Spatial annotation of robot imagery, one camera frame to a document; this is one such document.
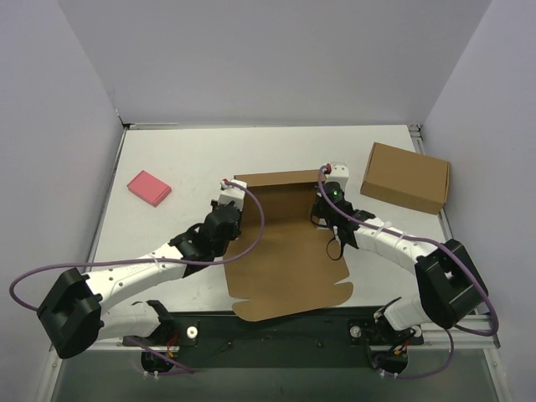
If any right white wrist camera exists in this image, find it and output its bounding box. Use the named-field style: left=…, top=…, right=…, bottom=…
left=322, top=162, right=349, bottom=188

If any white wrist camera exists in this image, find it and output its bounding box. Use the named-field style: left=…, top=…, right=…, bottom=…
left=322, top=162, right=349, bottom=188
left=218, top=179, right=247, bottom=211

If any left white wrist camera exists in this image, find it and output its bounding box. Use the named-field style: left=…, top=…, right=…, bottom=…
left=218, top=179, right=247, bottom=211

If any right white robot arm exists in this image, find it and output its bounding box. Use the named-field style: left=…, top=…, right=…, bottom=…
left=312, top=181, right=490, bottom=335

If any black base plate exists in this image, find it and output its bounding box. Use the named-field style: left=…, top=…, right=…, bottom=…
left=122, top=307, right=424, bottom=372

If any aluminium frame rail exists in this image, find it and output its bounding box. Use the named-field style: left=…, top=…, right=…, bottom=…
left=420, top=312, right=502, bottom=351

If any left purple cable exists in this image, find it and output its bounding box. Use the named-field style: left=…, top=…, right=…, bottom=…
left=8, top=179, right=266, bottom=375

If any folded brown cardboard box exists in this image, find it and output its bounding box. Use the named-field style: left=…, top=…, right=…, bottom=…
left=360, top=142, right=451, bottom=215

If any small pink box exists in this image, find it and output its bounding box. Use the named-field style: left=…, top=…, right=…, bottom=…
left=126, top=170, right=172, bottom=207

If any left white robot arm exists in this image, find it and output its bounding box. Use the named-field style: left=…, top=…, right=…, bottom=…
left=37, top=197, right=243, bottom=359

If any brown cardboard box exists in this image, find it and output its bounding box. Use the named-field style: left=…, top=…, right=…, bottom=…
left=224, top=170, right=353, bottom=322
left=360, top=142, right=451, bottom=215

